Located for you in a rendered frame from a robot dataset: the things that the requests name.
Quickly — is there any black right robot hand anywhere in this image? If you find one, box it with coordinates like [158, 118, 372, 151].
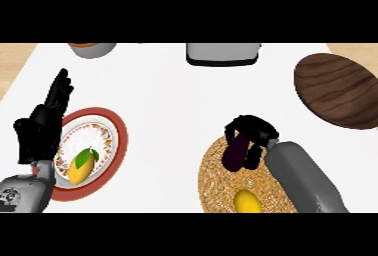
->
[223, 114, 280, 171]

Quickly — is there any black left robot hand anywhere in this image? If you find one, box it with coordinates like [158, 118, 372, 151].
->
[12, 68, 75, 165]

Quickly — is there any dark purple eggplant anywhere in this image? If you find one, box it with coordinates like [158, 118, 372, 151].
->
[220, 133, 252, 173]

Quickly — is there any red-rimmed floral bowl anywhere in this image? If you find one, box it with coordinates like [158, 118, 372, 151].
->
[31, 106, 130, 202]

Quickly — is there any round woven straw placemat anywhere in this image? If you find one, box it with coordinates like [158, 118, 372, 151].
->
[196, 134, 300, 214]

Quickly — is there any yellow mango with green leaf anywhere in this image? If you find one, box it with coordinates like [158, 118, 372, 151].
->
[66, 147, 102, 186]

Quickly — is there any dark brown wooden oval board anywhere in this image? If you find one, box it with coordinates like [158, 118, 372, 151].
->
[292, 52, 378, 131]

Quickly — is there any yellow lemon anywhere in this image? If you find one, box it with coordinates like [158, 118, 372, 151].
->
[232, 188, 264, 214]

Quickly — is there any grey appliance with black base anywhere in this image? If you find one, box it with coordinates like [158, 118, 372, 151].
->
[184, 43, 263, 67]

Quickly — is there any grey pot with brown rim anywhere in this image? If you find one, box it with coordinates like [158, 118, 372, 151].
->
[66, 43, 118, 60]

